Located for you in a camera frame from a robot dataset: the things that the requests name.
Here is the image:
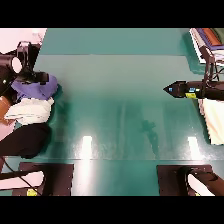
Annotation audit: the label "folded purple garment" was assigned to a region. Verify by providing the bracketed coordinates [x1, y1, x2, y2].
[195, 27, 224, 52]

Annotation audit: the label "brown garment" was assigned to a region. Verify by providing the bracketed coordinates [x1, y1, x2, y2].
[0, 95, 13, 127]

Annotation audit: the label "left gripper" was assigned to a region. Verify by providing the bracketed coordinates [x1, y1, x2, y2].
[20, 70, 50, 85]

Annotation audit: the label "folded orange garment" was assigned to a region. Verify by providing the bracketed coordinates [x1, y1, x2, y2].
[202, 27, 223, 46]

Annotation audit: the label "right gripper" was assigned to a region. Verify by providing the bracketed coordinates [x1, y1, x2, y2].
[172, 80, 205, 100]

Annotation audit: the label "black cable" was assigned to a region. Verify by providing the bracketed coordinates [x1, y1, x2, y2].
[0, 159, 43, 197]

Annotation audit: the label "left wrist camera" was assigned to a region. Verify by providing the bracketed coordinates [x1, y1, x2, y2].
[16, 40, 41, 72]

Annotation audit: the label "cream garment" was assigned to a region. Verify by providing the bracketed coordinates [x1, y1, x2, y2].
[198, 97, 224, 146]

